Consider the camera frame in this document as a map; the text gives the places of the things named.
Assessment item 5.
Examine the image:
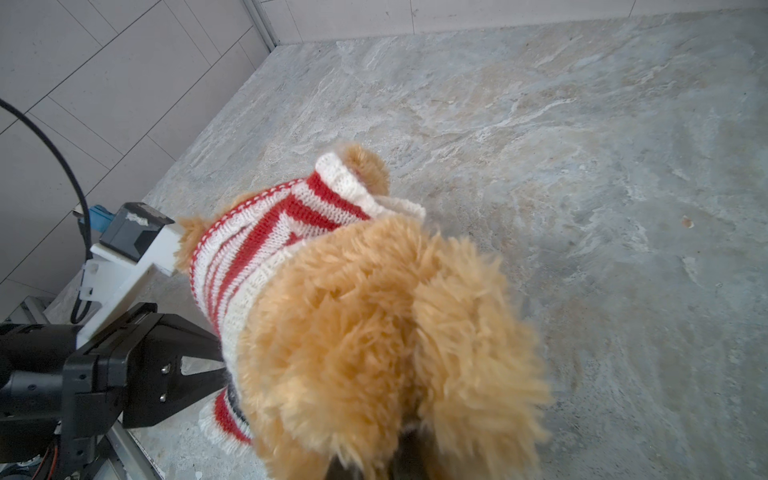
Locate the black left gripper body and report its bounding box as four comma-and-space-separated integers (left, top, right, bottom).
56, 303, 172, 479

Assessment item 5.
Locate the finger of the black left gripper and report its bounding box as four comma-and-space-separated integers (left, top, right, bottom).
149, 313, 222, 366
122, 367, 227, 429

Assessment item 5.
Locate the red white striped knit sweater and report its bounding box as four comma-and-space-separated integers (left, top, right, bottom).
188, 152, 425, 455

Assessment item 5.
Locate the tan plush teddy bear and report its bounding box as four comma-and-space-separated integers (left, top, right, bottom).
176, 144, 551, 479

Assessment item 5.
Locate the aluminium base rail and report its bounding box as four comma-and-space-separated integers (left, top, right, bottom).
1, 323, 159, 479

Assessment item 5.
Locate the thin black left cable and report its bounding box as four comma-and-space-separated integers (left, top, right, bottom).
0, 97, 97, 325

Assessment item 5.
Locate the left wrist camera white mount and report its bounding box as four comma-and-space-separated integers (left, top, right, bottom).
76, 202, 182, 347

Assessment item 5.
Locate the aluminium corner post left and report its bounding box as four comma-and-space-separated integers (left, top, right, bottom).
242, 0, 279, 52

